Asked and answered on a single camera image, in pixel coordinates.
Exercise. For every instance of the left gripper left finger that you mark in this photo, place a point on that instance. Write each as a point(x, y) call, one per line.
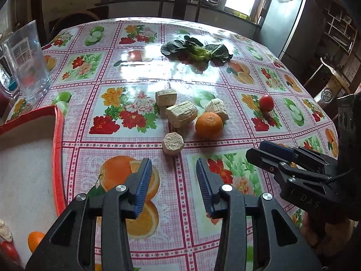
point(70, 242)

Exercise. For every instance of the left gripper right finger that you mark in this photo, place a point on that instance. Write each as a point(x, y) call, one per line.
point(277, 242)

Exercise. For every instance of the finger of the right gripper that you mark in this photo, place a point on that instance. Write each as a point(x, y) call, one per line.
point(306, 158)
point(282, 169)

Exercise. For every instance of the orange tangerine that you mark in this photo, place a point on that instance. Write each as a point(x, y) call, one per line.
point(209, 125)
point(34, 238)

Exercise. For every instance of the red tomato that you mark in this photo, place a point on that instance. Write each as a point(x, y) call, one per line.
point(11, 251)
point(266, 103)

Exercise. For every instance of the right hand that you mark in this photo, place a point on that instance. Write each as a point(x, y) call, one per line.
point(331, 239)

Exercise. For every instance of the red rimmed white tray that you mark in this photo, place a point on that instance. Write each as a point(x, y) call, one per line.
point(32, 194)

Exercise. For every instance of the white tofu block right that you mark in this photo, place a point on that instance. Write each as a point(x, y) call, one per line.
point(217, 106)

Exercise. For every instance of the beige ribbed tofu block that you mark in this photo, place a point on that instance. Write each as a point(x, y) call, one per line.
point(181, 114)

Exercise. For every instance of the round beige tofu piece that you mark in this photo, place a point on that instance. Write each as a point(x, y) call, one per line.
point(172, 143)

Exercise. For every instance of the floral fruit plastic tablecloth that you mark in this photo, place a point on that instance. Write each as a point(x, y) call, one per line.
point(105, 76)

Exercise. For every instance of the square beige tofu block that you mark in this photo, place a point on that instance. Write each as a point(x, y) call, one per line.
point(166, 97)

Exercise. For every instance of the grey refrigerator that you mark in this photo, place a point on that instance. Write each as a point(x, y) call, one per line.
point(280, 24)

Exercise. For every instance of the green leafy vegetable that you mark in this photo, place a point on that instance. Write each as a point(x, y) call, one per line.
point(192, 50)

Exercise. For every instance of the dark chair by window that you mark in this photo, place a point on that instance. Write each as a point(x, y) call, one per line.
point(179, 9)

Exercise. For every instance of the clear glass beer mug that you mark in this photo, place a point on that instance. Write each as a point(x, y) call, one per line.
point(25, 60)

